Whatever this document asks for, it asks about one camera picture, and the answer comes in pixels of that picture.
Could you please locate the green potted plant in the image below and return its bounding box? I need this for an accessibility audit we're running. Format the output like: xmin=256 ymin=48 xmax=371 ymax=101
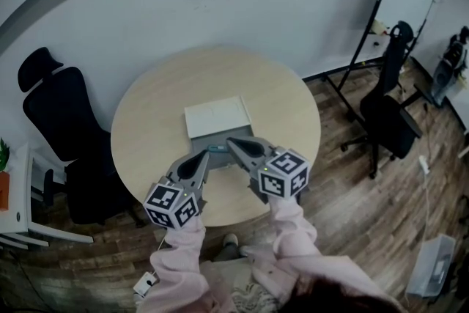
xmin=0 ymin=137 xmax=11 ymax=173

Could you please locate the slim black office chair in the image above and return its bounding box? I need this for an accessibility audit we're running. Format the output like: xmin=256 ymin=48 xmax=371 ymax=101
xmin=339 ymin=21 xmax=423 ymax=180

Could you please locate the white desk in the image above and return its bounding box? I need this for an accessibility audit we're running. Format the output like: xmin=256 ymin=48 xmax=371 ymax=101
xmin=0 ymin=141 xmax=95 ymax=251

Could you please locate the person's grey shoe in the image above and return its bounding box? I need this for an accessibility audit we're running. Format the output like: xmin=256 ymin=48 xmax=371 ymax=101
xmin=222 ymin=232 xmax=240 ymax=251

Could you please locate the person's right forearm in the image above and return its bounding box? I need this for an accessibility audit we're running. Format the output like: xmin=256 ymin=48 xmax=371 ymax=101
xmin=251 ymin=195 xmax=320 ymax=268

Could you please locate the wide black high-back office chair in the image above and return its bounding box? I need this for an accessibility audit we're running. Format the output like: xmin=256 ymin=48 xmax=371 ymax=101
xmin=17 ymin=46 xmax=142 ymax=229

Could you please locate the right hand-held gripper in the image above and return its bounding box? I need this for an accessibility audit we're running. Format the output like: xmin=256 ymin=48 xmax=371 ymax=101
xmin=226 ymin=136 xmax=311 ymax=204

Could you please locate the person's torso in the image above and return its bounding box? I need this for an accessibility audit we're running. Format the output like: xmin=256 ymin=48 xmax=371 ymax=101
xmin=197 ymin=252 xmax=371 ymax=313

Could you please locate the person's left forearm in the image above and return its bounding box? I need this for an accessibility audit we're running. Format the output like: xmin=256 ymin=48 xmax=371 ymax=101
xmin=149 ymin=215 xmax=210 ymax=313

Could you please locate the white and grey box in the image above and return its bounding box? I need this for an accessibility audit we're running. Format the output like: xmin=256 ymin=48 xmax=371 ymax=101
xmin=184 ymin=95 xmax=254 ymax=172

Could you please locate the clear plastic bin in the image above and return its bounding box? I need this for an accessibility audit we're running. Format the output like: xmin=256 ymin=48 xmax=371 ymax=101
xmin=405 ymin=234 xmax=457 ymax=302

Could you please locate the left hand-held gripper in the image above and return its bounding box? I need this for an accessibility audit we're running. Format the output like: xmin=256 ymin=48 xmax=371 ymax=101
xmin=143 ymin=150 xmax=211 ymax=230

